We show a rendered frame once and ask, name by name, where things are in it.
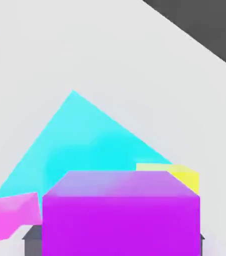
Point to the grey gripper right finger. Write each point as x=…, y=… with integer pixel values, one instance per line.
x=201, y=245

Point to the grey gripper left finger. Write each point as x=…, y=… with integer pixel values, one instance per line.
x=34, y=243

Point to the small purple cube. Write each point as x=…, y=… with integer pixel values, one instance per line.
x=121, y=220

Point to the small pink cube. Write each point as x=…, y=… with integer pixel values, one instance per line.
x=7, y=216

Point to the small yellow cube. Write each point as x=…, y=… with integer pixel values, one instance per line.
x=187, y=178

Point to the large cyan box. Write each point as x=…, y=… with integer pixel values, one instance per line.
x=89, y=148

